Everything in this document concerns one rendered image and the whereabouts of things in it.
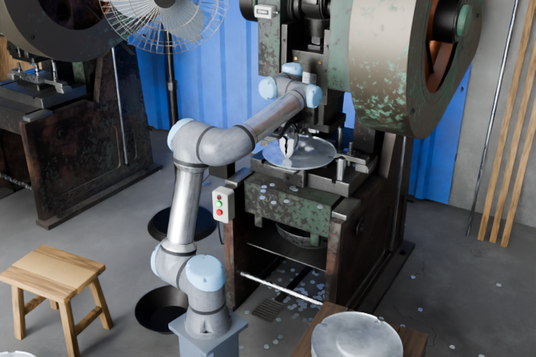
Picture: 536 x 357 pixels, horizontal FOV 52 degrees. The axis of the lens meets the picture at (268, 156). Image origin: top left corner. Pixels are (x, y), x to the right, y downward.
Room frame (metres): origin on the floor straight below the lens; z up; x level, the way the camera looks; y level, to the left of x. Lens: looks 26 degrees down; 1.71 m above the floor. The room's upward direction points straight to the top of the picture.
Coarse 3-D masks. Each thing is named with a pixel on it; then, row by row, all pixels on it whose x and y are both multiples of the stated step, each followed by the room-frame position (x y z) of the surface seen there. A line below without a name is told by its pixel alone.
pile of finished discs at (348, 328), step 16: (336, 320) 1.45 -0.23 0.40; (352, 320) 1.45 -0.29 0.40; (368, 320) 1.45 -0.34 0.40; (320, 336) 1.37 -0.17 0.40; (336, 336) 1.37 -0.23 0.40; (352, 336) 1.37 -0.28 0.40; (368, 336) 1.37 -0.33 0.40; (384, 336) 1.37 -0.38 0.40; (320, 352) 1.30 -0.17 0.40; (336, 352) 1.30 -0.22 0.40; (352, 352) 1.30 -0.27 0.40; (368, 352) 1.30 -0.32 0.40; (384, 352) 1.30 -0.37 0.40; (400, 352) 1.30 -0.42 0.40
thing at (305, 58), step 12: (300, 48) 2.08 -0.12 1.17; (312, 48) 2.06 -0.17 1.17; (300, 60) 2.04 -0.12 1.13; (312, 60) 2.01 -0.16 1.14; (312, 72) 2.01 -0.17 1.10; (312, 108) 1.97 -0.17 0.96; (324, 108) 1.98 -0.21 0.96; (336, 108) 2.08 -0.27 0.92; (312, 120) 1.97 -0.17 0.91; (324, 120) 1.98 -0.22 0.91
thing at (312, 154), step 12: (276, 144) 2.03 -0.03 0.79; (300, 144) 2.01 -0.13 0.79; (312, 144) 2.02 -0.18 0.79; (324, 144) 2.02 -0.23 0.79; (264, 156) 1.91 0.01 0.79; (276, 156) 1.92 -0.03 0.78; (300, 156) 1.91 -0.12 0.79; (312, 156) 1.92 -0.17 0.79; (324, 156) 1.92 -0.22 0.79; (288, 168) 1.83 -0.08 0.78; (300, 168) 1.82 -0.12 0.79; (312, 168) 1.82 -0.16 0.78
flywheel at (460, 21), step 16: (432, 0) 1.83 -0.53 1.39; (448, 0) 1.81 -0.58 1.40; (464, 0) 1.84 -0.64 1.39; (432, 16) 1.80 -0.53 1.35; (448, 16) 1.78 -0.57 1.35; (464, 16) 1.78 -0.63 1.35; (432, 32) 1.81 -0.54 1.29; (448, 32) 1.78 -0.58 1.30; (464, 32) 1.80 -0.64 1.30; (432, 48) 2.03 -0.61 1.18; (448, 48) 2.08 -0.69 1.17; (432, 64) 2.03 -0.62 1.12; (448, 64) 2.07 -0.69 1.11; (432, 80) 1.99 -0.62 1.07
